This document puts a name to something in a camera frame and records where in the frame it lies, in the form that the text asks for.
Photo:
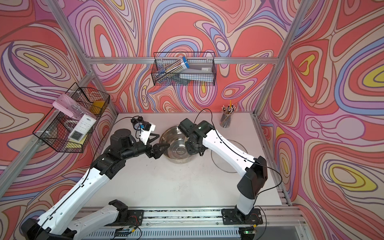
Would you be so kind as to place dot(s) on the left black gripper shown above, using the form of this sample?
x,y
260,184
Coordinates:
x,y
155,154

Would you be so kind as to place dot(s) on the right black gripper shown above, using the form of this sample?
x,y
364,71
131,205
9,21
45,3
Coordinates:
x,y
191,151

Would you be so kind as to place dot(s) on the stainless steel pot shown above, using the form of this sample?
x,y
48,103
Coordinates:
x,y
177,152

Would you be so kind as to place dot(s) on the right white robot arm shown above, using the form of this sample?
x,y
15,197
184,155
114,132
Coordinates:
x,y
253,171

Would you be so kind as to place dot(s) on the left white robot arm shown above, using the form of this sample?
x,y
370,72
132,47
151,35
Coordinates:
x,y
57,223

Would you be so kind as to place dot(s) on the black alarm clock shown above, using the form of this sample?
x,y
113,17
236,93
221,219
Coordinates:
x,y
137,122

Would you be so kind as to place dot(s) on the pencil holder cup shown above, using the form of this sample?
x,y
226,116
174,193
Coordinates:
x,y
227,112

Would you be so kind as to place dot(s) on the yellow item in basket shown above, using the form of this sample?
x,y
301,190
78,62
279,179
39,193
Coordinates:
x,y
97,107

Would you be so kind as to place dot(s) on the white device in basket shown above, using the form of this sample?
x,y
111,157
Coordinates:
x,y
82,128

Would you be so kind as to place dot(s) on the grey box in basket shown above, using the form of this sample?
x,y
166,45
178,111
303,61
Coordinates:
x,y
197,75

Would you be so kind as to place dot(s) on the pack of pencils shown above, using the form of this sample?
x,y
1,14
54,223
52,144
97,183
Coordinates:
x,y
166,72

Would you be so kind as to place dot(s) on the pink box in basket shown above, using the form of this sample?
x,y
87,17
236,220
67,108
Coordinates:
x,y
66,105

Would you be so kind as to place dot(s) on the back wire basket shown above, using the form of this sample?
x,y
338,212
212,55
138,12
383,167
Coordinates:
x,y
197,60

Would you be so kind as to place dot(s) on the wire basket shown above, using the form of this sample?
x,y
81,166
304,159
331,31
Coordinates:
x,y
197,60
55,127

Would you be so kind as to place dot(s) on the left wire basket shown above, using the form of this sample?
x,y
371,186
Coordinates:
x,y
55,127

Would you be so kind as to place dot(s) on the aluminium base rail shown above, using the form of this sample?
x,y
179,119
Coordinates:
x,y
279,223

